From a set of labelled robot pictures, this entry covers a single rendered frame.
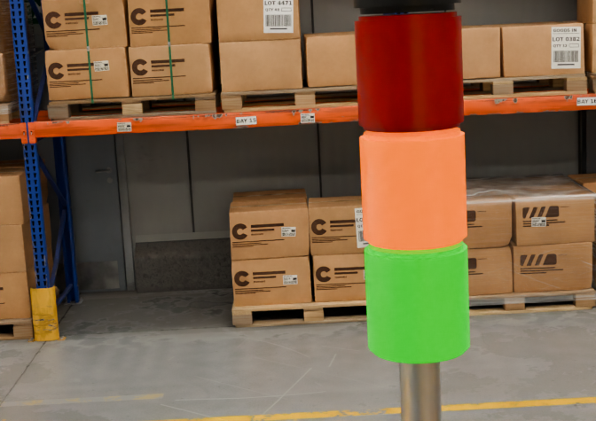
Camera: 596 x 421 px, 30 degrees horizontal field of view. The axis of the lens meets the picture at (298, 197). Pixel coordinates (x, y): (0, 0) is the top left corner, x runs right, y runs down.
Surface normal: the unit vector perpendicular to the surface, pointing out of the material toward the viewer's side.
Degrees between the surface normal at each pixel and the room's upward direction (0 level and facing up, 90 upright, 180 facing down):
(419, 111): 90
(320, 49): 89
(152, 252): 38
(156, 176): 90
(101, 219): 90
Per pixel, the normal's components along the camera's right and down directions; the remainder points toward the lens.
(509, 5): 0.01, 0.17
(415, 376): -0.29, 0.18
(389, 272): -0.63, 0.16
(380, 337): -0.81, 0.14
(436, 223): 0.35, 0.15
